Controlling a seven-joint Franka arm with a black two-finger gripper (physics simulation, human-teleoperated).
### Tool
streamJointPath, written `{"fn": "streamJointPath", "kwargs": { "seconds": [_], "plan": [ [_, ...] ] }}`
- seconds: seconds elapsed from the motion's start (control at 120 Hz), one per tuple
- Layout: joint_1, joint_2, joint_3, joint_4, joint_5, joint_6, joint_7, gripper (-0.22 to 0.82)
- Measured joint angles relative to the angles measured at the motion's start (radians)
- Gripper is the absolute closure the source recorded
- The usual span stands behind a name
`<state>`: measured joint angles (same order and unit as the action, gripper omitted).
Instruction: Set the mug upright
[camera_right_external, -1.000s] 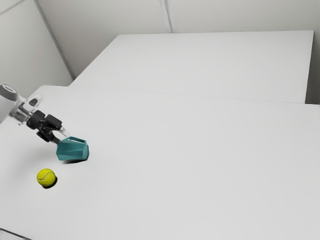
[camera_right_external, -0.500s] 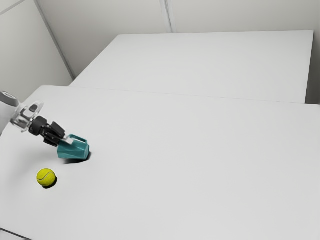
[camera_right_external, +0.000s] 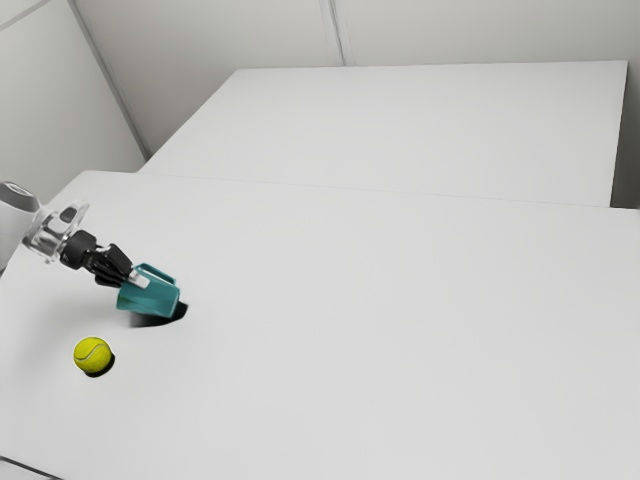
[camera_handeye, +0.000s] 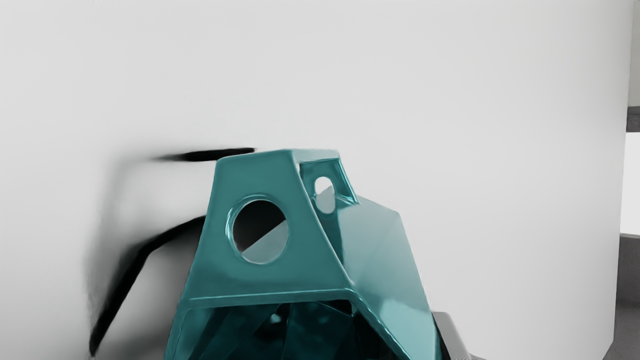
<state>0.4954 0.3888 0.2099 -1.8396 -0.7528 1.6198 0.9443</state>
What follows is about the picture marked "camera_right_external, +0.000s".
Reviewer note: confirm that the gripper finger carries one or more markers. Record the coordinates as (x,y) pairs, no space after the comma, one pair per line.
(120,267)

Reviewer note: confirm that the teal faceted mug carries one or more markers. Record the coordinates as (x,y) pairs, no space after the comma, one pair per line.
(150,297)

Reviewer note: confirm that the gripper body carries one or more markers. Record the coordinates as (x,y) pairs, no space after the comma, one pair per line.
(79,250)

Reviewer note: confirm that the yellow tennis ball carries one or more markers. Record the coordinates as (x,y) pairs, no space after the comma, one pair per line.
(92,356)

